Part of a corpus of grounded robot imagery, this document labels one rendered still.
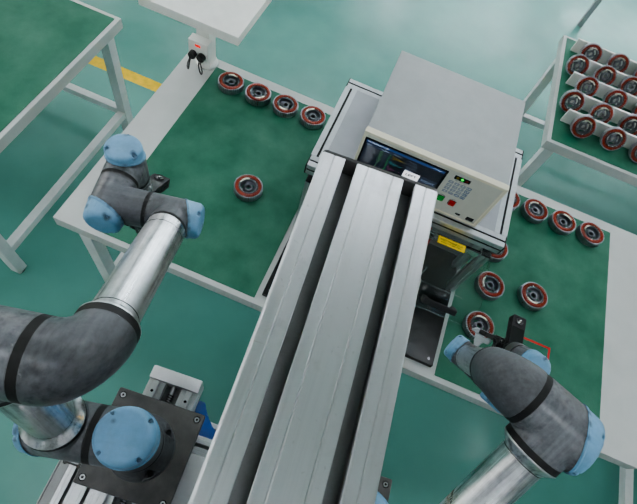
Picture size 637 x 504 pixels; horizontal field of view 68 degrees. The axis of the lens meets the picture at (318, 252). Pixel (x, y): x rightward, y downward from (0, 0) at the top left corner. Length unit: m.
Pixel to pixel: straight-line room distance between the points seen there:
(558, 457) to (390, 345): 0.74
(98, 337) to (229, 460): 0.45
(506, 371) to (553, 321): 1.09
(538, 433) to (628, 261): 1.53
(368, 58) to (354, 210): 3.44
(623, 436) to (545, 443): 1.10
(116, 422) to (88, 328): 0.40
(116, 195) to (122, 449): 0.49
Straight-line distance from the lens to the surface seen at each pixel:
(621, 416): 2.09
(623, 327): 2.24
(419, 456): 2.47
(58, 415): 0.97
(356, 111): 1.71
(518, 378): 0.96
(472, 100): 1.61
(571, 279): 2.18
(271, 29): 3.78
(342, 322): 0.29
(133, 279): 0.78
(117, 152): 1.02
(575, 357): 2.04
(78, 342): 0.68
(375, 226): 0.32
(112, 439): 1.05
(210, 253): 1.73
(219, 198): 1.85
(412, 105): 1.49
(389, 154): 1.41
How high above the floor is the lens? 2.29
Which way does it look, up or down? 61 degrees down
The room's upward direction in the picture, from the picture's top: 21 degrees clockwise
